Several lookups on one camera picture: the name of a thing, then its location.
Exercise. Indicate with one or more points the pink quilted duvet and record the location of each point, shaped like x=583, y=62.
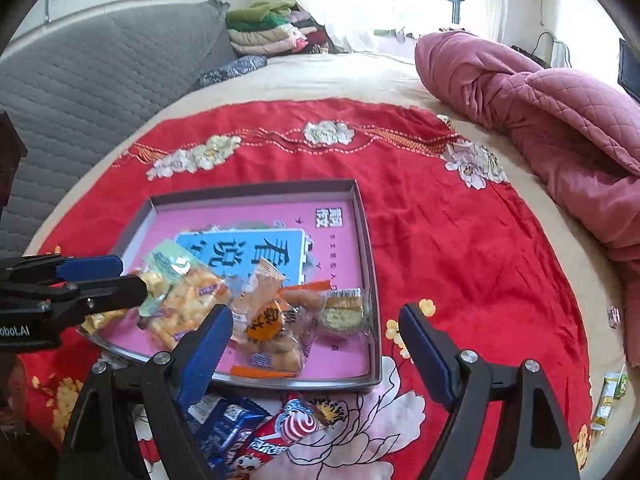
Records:
x=550, y=110

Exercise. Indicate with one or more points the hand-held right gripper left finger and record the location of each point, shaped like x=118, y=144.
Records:
x=210, y=345

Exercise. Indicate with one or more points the green bag of yellow puffs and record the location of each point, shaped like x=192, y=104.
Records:
x=185, y=305

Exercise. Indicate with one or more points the clear orange-edged bread packet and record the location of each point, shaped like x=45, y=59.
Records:
x=265, y=330

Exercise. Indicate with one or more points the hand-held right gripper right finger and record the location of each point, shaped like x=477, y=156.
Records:
x=425, y=350

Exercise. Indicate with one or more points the red floral blanket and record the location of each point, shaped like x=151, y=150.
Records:
x=450, y=235

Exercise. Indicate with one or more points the red lollipop print packet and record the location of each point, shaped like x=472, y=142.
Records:
x=280, y=440

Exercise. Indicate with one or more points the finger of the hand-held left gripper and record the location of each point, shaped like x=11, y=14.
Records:
x=110, y=294
x=95, y=265

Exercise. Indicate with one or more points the pink book with blue label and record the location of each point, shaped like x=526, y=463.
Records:
x=330, y=230

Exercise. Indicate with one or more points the gold long snack packet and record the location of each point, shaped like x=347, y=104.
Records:
x=102, y=319

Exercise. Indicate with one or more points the yellow green small packet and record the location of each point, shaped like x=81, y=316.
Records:
x=607, y=400

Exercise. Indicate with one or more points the metal frame chair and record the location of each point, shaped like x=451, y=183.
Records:
x=522, y=51

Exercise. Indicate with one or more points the small pink white packet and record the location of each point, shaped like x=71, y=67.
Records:
x=614, y=317

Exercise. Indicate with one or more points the blue snack packet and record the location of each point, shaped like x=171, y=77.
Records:
x=225, y=427

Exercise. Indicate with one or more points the grey quilted headboard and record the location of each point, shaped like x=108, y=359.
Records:
x=100, y=85

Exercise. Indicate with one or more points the blue patterned pillow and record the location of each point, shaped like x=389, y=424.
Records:
x=235, y=67

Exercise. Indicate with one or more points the black television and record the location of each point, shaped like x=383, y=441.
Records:
x=630, y=67

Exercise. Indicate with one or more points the grey shallow cardboard box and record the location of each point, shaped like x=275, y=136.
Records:
x=372, y=260

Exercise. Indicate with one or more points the clear wrapped round cookie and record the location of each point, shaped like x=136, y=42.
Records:
x=342, y=312

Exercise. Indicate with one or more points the pile of folded clothes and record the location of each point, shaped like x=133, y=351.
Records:
x=270, y=35

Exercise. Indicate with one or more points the white curtain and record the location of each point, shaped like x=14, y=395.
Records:
x=340, y=5

